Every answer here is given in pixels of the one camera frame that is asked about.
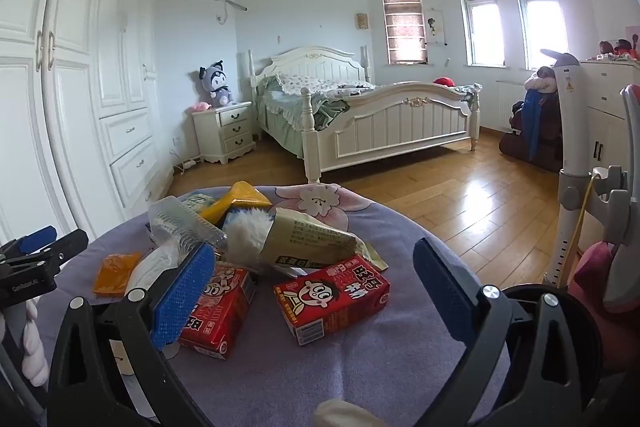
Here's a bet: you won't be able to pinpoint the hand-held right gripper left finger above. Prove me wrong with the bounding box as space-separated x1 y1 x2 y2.
46 243 217 427

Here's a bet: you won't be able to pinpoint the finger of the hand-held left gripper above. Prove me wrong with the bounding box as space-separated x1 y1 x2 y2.
13 226 58 256
20 229 90 275

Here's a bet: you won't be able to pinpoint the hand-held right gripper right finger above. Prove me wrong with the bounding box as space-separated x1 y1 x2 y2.
413 237 588 427

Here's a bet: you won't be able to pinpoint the red milk carton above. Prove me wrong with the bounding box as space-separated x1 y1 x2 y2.
179 264 257 360
273 255 391 347

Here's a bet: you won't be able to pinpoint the orange packet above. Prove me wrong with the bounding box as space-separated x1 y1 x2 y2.
92 253 143 297

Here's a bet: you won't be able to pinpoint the pastel braided cushion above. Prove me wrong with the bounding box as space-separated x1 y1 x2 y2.
0 302 51 388

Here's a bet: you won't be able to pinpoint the clear ribbed plastic tray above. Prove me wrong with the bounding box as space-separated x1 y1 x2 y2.
147 196 228 258

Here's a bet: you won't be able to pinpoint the green white packet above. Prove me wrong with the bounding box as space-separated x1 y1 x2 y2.
180 191 231 212

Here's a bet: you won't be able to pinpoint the yellow packet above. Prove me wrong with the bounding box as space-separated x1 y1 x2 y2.
197 181 273 225

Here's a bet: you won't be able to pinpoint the beige snack wrapper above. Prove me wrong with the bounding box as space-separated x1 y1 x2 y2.
260 207 390 278

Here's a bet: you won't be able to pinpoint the white wardrobe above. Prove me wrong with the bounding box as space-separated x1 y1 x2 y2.
0 0 173 253

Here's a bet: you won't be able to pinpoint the dark brown massage chair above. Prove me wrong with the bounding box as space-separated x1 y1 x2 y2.
499 77 563 172

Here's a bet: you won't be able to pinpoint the cream nightstand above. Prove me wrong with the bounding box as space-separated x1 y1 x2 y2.
192 101 258 165

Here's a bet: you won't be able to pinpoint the cream wooden bed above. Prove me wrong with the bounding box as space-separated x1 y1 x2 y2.
248 46 482 184

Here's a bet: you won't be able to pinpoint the blue cloth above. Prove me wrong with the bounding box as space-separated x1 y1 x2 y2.
525 88 548 162

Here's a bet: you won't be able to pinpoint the white radiator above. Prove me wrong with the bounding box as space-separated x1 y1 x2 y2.
495 79 531 132

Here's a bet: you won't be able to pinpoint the green bedspread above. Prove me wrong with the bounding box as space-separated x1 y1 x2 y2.
257 74 376 158

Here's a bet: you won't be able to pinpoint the purple plush toy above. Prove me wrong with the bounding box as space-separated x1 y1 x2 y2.
199 59 235 108

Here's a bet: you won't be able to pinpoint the pink grey plush toy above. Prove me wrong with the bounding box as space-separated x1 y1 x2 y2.
525 49 581 95

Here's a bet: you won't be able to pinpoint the floral pillow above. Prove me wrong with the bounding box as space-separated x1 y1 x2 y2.
277 74 346 95

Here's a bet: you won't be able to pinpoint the white dresser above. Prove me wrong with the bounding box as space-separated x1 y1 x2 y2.
580 57 640 172

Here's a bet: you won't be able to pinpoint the narrow white window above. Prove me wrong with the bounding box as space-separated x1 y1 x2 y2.
457 0 506 68

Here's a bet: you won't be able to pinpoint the window with brown blind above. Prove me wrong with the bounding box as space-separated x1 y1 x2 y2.
381 0 429 66

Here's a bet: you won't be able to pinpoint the wide white window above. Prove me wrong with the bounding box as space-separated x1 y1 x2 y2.
510 0 568 70

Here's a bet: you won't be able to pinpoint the red dolls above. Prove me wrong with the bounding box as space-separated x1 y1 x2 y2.
597 34 640 60

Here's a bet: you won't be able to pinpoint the wall poster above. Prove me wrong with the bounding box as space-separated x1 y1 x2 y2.
425 8 447 45

